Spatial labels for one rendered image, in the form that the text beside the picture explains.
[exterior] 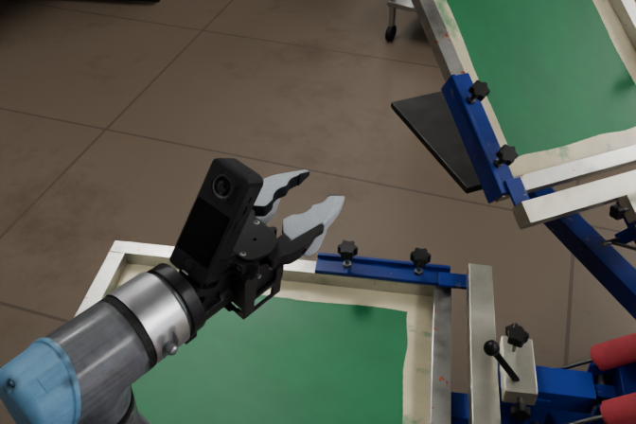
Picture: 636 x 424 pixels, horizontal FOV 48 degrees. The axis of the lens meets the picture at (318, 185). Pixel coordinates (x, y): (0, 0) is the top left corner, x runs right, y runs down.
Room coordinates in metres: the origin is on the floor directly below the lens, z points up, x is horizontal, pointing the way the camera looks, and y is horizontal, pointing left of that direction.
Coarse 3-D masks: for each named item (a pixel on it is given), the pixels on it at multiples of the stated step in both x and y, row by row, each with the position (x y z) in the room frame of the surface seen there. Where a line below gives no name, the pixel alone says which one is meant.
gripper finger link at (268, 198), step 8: (272, 176) 0.59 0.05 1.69; (280, 176) 0.59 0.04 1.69; (288, 176) 0.59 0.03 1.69; (296, 176) 0.59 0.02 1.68; (304, 176) 0.60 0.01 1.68; (264, 184) 0.58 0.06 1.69; (272, 184) 0.58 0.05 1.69; (280, 184) 0.58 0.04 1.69; (288, 184) 0.58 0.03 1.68; (296, 184) 0.59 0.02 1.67; (264, 192) 0.56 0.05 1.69; (272, 192) 0.56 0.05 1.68; (280, 192) 0.57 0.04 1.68; (256, 200) 0.55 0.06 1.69; (264, 200) 0.55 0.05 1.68; (272, 200) 0.55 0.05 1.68; (256, 208) 0.54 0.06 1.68; (264, 208) 0.55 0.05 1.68; (272, 208) 0.56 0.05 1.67; (256, 216) 0.56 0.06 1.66; (264, 216) 0.57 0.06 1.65; (272, 216) 0.59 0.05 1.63
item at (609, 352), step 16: (624, 336) 0.86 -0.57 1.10; (592, 352) 0.85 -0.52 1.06; (608, 352) 0.83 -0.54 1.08; (624, 352) 0.82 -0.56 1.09; (608, 368) 0.82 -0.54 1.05; (608, 400) 0.74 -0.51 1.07; (624, 400) 0.72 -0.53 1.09; (592, 416) 0.73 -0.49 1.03; (608, 416) 0.71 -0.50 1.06; (624, 416) 0.70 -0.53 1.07
